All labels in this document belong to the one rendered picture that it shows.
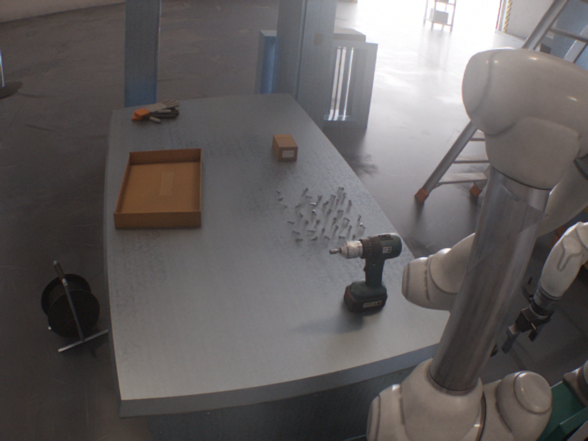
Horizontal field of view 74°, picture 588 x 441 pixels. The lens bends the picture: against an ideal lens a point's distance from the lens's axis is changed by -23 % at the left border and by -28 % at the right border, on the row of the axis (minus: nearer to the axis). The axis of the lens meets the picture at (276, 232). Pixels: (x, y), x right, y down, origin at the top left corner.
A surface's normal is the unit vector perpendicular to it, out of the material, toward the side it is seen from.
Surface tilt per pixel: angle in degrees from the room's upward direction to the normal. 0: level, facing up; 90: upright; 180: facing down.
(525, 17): 90
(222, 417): 90
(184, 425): 90
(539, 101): 76
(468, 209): 0
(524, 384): 10
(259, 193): 0
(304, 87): 90
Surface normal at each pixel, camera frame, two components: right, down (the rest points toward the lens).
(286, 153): 0.22, 0.61
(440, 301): -0.17, 0.76
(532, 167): -0.37, 0.52
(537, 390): 0.18, -0.77
